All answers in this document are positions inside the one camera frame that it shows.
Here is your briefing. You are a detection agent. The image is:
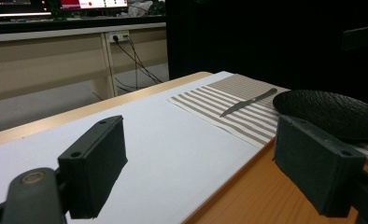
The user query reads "dark box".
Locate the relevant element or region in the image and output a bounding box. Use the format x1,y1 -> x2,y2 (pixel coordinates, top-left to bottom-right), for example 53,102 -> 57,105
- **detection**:
340,23 -> 368,52

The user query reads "black cable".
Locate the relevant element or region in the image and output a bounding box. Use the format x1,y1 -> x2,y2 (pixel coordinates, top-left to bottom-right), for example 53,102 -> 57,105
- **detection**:
112,35 -> 163,85
123,35 -> 152,91

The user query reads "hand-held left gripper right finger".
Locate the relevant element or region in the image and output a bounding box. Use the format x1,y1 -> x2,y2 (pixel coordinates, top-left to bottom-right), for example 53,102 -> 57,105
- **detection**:
272,114 -> 367,218

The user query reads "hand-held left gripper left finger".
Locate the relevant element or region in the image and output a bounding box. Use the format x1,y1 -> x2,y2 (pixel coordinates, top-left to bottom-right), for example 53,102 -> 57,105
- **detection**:
57,115 -> 129,220

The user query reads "striped placemat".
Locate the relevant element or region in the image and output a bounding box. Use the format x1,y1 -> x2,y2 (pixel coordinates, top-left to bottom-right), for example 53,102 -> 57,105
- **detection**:
167,74 -> 368,162

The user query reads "beige desk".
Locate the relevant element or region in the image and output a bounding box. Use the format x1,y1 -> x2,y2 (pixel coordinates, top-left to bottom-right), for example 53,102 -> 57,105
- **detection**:
0,21 -> 169,105

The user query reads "white wall socket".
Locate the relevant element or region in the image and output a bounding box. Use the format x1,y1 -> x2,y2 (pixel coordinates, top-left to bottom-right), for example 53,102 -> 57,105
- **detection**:
108,30 -> 131,44

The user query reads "metal table knife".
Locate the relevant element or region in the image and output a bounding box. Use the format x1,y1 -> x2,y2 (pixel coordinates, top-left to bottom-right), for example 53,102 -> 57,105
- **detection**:
219,87 -> 278,119

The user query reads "computer monitor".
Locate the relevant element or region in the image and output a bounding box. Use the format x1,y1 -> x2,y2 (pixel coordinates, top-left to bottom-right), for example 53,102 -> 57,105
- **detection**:
0,0 -> 54,19
59,0 -> 130,12

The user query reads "black textured plate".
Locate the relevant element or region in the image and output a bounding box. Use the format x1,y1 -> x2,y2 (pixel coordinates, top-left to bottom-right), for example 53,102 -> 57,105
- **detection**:
272,89 -> 368,145

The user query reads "grey cloth bundle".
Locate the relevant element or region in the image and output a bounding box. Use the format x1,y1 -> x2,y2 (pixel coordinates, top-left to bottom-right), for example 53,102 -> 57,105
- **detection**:
128,0 -> 167,17

